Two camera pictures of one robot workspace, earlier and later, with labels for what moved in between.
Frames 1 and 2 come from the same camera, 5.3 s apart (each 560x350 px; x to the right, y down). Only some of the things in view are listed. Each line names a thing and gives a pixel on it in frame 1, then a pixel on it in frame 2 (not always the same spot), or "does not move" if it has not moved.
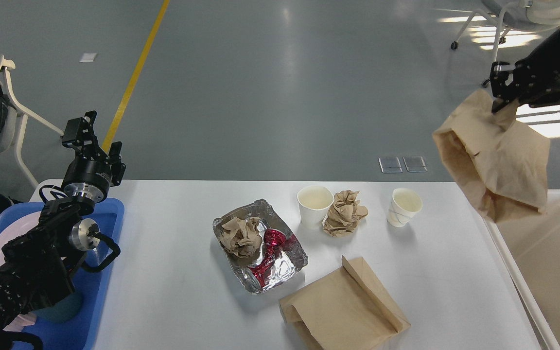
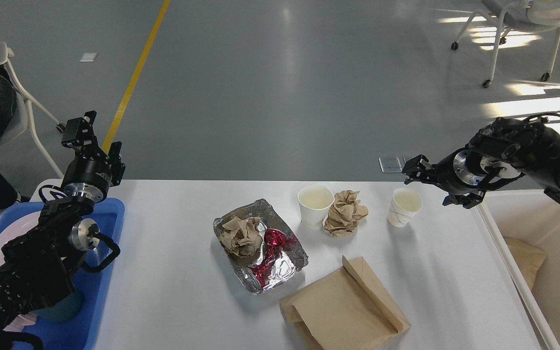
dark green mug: (64, 310) does not move
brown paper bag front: (350, 310) does not move
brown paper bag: (505, 165) → (529, 259)
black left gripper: (88, 179) does not move
